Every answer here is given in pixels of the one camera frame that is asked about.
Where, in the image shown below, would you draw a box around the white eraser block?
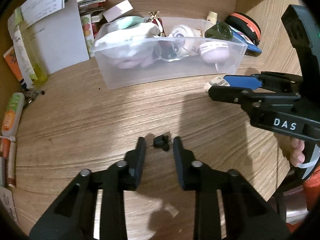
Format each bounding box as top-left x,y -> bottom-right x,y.
204,76 -> 230,93

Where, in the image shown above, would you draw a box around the pink lidded jar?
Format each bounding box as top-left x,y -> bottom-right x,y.
199,41 -> 230,63

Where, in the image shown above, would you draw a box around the pink rope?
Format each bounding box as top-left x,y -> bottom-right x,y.
116,53 -> 155,70

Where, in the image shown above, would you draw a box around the red velvet drawstring pouch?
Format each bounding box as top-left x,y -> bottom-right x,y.
148,11 -> 166,37

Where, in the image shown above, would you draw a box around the white drawstring pouch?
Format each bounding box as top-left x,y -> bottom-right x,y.
94,22 -> 160,59

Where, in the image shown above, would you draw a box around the white round cream jar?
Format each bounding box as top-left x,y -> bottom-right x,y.
107,16 -> 144,33

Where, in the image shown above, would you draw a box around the person right hand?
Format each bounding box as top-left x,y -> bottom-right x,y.
290,138 -> 305,167

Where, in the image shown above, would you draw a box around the blue patchwork pouch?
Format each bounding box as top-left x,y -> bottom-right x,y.
230,27 -> 262,57

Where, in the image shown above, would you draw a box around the black orange round case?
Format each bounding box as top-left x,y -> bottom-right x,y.
225,12 -> 261,46

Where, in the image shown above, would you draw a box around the printed paper tag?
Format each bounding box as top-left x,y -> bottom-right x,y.
0,186 -> 19,225

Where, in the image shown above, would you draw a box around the cream small lotion bottle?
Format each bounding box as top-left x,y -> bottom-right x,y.
207,11 -> 218,25

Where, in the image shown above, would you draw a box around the small black plastic clip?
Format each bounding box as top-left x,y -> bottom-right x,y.
153,134 -> 170,152

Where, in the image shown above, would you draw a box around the orange lip balm tube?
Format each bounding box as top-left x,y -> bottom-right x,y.
0,138 -> 11,159

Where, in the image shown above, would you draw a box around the clear plastic storage bin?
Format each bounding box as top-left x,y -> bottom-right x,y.
94,17 -> 247,89

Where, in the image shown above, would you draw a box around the green orange tube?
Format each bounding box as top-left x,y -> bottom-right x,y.
2,92 -> 25,137

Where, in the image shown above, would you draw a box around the metal nail clippers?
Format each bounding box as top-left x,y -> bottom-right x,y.
23,90 -> 45,106

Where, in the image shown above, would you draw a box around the pink white small box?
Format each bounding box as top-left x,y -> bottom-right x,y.
103,0 -> 133,23

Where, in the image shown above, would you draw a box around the yellow green spray bottle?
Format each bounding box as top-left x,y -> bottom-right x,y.
14,7 -> 48,88

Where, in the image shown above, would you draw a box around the fruit pattern box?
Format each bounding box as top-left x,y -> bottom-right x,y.
80,14 -> 94,58

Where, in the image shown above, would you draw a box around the orange booklet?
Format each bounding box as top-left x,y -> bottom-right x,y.
3,46 -> 25,86

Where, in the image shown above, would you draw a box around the stack of booklets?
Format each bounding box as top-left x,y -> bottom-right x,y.
76,0 -> 107,16

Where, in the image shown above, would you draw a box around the white standing paper folder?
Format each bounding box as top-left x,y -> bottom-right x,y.
28,0 -> 89,74

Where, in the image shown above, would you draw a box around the paper receipt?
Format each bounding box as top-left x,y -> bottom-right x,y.
17,0 -> 65,28

